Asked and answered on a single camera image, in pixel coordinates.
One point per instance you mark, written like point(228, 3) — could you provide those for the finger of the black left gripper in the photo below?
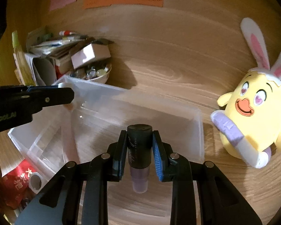
point(44, 96)

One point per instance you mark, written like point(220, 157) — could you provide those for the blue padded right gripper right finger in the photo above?
point(220, 201)

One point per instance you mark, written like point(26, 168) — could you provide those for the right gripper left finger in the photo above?
point(78, 190)

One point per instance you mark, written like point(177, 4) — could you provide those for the red packet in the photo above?
point(14, 186)

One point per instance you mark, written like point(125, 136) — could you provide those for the purple tube with black cap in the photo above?
point(140, 140)

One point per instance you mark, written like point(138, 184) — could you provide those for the pink tube with white cap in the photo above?
point(67, 95)

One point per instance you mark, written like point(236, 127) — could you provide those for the white cardboard boxes stack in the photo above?
point(47, 70)

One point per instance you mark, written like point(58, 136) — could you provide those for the white tape roll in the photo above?
point(36, 182)

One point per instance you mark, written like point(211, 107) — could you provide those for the green spray bottle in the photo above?
point(21, 63)

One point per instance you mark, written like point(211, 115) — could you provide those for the clear plastic storage bin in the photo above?
point(94, 120)

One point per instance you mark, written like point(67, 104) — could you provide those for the stack of pens and packets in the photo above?
point(56, 47)

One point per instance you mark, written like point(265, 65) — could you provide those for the white bowl of trinkets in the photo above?
point(98, 72)

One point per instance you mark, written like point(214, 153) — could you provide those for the small pink box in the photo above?
point(89, 54)

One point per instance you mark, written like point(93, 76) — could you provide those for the yellow chick bunny plush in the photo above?
point(251, 120)

